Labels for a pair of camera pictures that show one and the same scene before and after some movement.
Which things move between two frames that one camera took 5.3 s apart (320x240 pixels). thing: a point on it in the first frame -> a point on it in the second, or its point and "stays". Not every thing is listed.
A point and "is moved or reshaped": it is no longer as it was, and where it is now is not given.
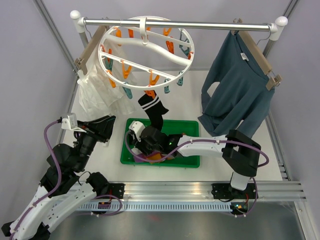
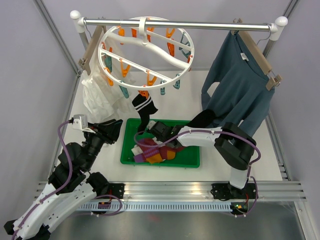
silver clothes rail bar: (273, 28) stays
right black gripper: (140, 146) -> (160, 139)
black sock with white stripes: (155, 109) -> (144, 107)
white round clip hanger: (143, 31) is moved or reshaped
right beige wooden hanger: (273, 80) stays
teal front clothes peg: (166, 89) -> (162, 91)
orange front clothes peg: (151, 92) -> (144, 92)
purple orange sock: (151, 156) stays
